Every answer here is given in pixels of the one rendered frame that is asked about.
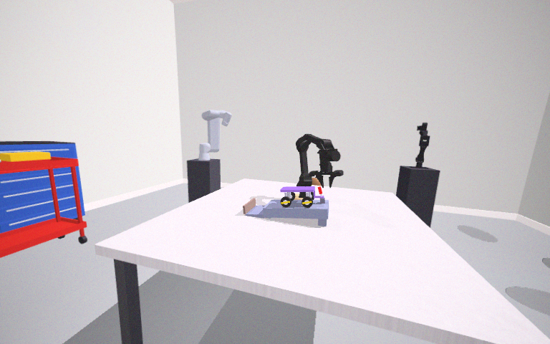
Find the purple trolley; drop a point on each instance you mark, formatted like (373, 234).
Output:
(289, 195)

